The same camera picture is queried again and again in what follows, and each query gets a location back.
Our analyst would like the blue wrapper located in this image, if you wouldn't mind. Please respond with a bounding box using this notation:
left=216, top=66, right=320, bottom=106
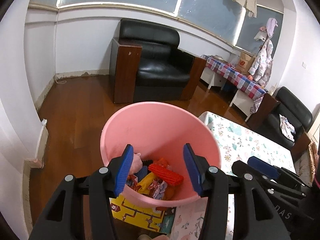
left=134, top=166, right=149, bottom=182

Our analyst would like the red foam fruit net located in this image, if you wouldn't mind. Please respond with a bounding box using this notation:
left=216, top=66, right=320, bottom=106
left=148, top=164, right=184, bottom=186

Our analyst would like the clear plastic bag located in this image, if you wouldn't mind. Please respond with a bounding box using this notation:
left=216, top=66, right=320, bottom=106
left=129, top=153, right=143, bottom=175

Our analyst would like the colourful snack wrapper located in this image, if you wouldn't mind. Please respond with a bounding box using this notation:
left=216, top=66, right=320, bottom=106
left=148, top=180, right=168, bottom=200

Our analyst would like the pink plastic trash bucket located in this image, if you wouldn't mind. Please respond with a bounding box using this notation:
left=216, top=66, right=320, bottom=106
left=100, top=102, right=221, bottom=207

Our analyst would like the floral bear bed sheet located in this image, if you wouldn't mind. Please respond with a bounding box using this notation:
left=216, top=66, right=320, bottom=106
left=169, top=112, right=295, bottom=239

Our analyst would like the black leather armchair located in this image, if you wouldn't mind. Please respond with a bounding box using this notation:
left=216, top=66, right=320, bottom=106
left=247, top=87, right=312, bottom=161
left=109, top=18, right=206, bottom=103

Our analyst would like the hanging child's floral jacket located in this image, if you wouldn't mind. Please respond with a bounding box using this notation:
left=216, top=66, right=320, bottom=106
left=248, top=18, right=278, bottom=88

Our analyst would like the white table checkered cloth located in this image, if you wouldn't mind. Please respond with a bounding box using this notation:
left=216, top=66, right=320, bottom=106
left=201, top=55, right=266, bottom=121

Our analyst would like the brown paper bag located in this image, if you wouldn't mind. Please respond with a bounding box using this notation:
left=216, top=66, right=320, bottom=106
left=235, top=52, right=255, bottom=76

